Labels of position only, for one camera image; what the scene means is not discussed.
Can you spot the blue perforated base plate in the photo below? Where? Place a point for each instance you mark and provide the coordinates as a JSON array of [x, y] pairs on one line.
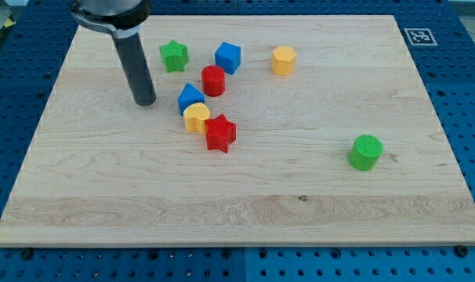
[[31, 58]]

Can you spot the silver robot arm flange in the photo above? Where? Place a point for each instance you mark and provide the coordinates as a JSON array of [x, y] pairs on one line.
[[106, 16]]

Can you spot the green star block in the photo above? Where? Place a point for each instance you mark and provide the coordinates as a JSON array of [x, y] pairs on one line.
[[174, 56]]

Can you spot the red cylinder block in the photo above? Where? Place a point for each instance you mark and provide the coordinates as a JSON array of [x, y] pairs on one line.
[[213, 80]]

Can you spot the blue triangle block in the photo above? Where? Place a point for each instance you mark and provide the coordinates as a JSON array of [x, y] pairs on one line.
[[189, 96]]

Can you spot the red star block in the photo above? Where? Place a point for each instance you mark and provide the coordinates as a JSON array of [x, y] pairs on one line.
[[220, 133]]

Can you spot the white fiducial marker tag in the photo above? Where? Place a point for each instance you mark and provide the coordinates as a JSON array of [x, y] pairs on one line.
[[420, 36]]

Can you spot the yellow hexagon block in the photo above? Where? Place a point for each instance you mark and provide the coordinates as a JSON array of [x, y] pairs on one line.
[[283, 60]]

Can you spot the green cylinder block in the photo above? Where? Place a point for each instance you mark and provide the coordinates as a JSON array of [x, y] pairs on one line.
[[365, 152]]

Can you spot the yellow heart block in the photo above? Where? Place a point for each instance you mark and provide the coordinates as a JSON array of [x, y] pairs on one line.
[[195, 116]]

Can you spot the blue cube block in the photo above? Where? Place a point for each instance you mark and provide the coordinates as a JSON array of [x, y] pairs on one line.
[[228, 56]]

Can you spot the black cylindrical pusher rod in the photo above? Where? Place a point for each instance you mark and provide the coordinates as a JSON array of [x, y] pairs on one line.
[[132, 56]]

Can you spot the light wooden board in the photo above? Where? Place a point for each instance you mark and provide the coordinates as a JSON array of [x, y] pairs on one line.
[[102, 172]]

